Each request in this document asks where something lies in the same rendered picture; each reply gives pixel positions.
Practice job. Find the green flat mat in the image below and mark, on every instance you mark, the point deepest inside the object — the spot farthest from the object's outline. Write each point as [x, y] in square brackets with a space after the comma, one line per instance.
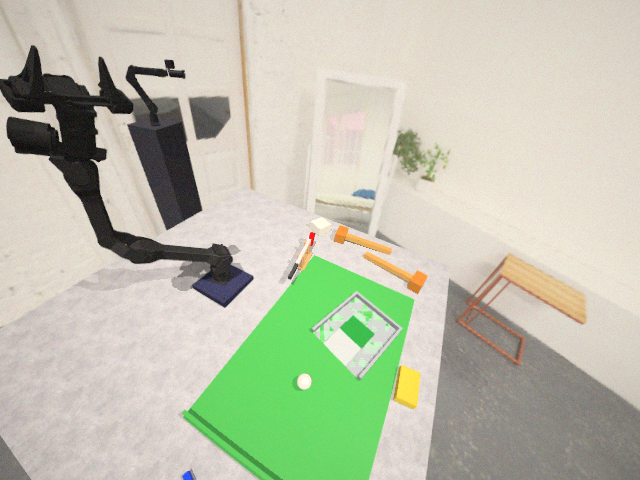
[330, 431]

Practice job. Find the white golf ball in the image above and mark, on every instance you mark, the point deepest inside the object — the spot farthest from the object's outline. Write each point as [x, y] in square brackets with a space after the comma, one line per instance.
[304, 381]

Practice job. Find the cream block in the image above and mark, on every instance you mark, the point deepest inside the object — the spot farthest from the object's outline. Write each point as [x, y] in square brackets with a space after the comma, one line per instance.
[320, 226]

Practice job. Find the yellow rectangular block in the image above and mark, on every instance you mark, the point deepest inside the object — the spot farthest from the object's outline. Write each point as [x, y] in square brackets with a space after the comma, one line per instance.
[407, 387]

